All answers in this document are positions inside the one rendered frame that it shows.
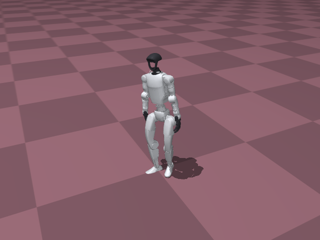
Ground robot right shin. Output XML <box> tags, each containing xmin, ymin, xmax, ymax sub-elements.
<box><xmin>147</xmin><ymin>145</ymin><xmax>159</xmax><ymax>169</ymax></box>

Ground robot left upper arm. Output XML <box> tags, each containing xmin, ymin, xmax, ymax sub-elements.
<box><xmin>162</xmin><ymin>74</ymin><xmax>176</xmax><ymax>103</ymax></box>

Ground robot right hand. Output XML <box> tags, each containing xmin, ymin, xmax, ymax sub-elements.
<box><xmin>143</xmin><ymin>111</ymin><xmax>148</xmax><ymax>121</ymax></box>

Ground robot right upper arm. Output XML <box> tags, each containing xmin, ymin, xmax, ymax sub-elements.
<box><xmin>141</xmin><ymin>74</ymin><xmax>150</xmax><ymax>100</ymax></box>

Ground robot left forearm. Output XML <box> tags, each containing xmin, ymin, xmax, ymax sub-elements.
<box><xmin>171</xmin><ymin>96</ymin><xmax>181</xmax><ymax>119</ymax></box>

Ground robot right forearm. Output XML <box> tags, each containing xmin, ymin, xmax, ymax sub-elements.
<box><xmin>141</xmin><ymin>98</ymin><xmax>149</xmax><ymax>114</ymax></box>

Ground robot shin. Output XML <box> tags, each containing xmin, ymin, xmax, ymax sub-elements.
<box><xmin>147</xmin><ymin>145</ymin><xmax>159</xmax><ymax>169</ymax></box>
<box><xmin>164</xmin><ymin>145</ymin><xmax>174</xmax><ymax>167</ymax></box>

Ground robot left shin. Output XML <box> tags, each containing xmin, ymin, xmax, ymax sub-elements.
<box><xmin>164</xmin><ymin>145</ymin><xmax>174</xmax><ymax>167</ymax></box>

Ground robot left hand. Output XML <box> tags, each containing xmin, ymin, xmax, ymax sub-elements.
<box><xmin>173</xmin><ymin>116</ymin><xmax>181</xmax><ymax>133</ymax></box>

